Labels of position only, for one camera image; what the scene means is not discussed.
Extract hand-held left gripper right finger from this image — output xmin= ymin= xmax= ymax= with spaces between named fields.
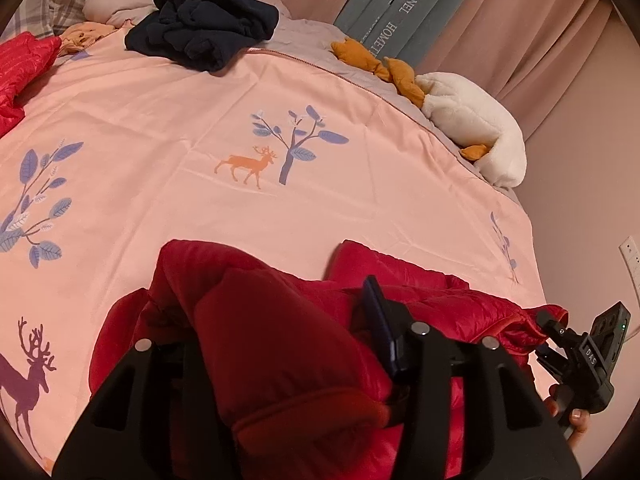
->
xmin=361 ymin=275 xmax=582 ymax=480

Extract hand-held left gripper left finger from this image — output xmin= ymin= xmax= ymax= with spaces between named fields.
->
xmin=51 ymin=338 xmax=236 ymax=480

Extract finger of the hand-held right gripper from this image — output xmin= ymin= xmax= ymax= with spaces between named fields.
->
xmin=536 ymin=349 xmax=568 ymax=382
xmin=535 ymin=309 xmax=577 ymax=348

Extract dark red down jacket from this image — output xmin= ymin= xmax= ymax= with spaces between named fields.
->
xmin=89 ymin=239 xmax=569 ymax=480

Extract navy blue clothes pile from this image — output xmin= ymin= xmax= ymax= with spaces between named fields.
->
xmin=124 ymin=0 xmax=281 ymax=73

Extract person's right hand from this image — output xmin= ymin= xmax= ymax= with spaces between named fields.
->
xmin=544 ymin=384 xmax=592 ymax=450

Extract white plush goose toy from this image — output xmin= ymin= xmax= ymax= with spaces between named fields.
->
xmin=330 ymin=37 xmax=529 ymax=189

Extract pink deer print duvet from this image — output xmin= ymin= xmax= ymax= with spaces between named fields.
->
xmin=0 ymin=30 xmax=546 ymax=476

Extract pink curtain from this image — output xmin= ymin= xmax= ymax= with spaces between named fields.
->
xmin=167 ymin=0 xmax=623 ymax=138

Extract blue grey curtain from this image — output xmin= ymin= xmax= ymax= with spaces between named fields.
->
xmin=333 ymin=0 xmax=493 ymax=64

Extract light red down jacket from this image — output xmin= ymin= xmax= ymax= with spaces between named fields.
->
xmin=0 ymin=31 xmax=62 ymax=139

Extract orange print cloth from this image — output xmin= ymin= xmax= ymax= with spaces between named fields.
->
xmin=59 ymin=21 xmax=117 ymax=57

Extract grey crumpled cloth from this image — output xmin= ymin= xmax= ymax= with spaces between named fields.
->
xmin=82 ymin=0 xmax=162 ymax=25

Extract white wall socket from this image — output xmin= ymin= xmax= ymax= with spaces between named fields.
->
xmin=619 ymin=234 xmax=640 ymax=307

